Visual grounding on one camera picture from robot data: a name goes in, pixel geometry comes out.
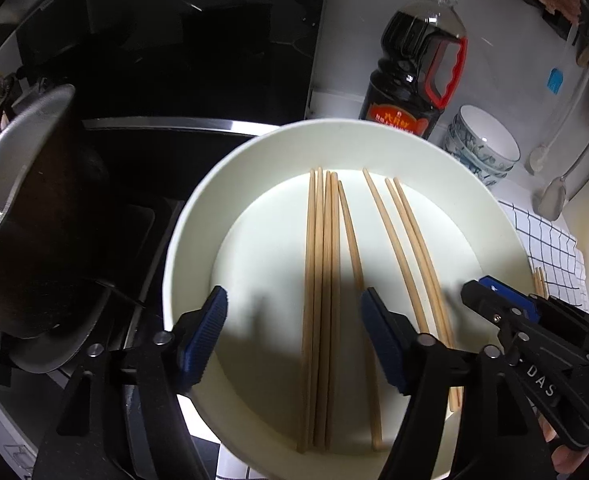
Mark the blue silicone scraper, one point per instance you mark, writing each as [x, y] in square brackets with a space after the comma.
[554, 81]

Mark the white plastic basin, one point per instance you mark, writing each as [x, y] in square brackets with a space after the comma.
[254, 240]

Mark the slim wooden chopstick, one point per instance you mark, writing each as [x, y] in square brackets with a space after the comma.
[403, 220]
[411, 220]

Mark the metal spatula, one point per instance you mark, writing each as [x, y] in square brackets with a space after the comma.
[551, 200]

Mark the black stove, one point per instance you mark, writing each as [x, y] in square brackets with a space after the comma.
[139, 240]

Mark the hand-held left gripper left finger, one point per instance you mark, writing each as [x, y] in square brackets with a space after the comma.
[204, 335]

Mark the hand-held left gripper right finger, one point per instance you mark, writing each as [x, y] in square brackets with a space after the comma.
[382, 340]

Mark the person's right hand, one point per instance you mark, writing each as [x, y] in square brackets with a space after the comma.
[569, 460]

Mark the white black checked cloth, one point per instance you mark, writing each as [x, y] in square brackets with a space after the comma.
[549, 240]

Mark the white blue patterned bowl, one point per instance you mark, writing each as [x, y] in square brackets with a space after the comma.
[484, 135]
[494, 169]
[489, 180]

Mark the pile of wooden chopsticks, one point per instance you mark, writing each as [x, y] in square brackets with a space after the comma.
[539, 282]

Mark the dark metal wok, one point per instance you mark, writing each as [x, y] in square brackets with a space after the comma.
[49, 220]

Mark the dark soy sauce bottle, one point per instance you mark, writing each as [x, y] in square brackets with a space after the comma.
[404, 85]

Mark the white plastic ladle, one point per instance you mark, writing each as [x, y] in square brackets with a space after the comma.
[538, 157]

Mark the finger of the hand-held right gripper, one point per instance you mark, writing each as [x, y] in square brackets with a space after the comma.
[501, 291]
[480, 301]

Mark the row of wooden chopsticks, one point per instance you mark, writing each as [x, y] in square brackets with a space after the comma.
[319, 310]

